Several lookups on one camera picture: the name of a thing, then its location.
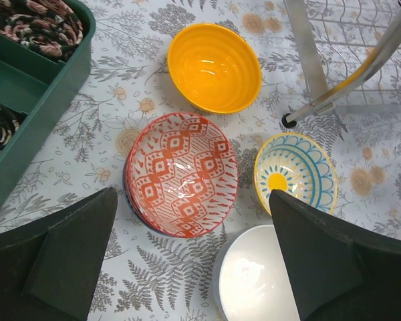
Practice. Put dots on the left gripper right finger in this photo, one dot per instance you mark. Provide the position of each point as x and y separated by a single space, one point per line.
337 270

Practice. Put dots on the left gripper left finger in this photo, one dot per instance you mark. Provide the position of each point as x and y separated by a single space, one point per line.
49 268

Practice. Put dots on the white ribbed bowl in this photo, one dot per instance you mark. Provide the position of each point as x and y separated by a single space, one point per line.
250 280

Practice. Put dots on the cream bowl with teal stripes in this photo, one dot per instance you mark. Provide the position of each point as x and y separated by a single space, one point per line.
295 164

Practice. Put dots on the red and white floral bowl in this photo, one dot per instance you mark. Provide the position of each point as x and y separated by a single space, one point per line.
134 209

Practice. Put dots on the blue zigzag red-inside bowl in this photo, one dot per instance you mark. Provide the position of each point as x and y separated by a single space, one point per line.
183 174

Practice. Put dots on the yellow bowl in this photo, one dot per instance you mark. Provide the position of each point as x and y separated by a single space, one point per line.
214 68

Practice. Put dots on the steel two-tier dish rack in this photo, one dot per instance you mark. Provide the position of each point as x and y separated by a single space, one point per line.
350 53

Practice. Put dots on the floral table mat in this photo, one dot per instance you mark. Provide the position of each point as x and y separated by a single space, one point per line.
147 275

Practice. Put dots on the green compartment tray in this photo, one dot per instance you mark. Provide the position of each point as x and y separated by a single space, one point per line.
39 90

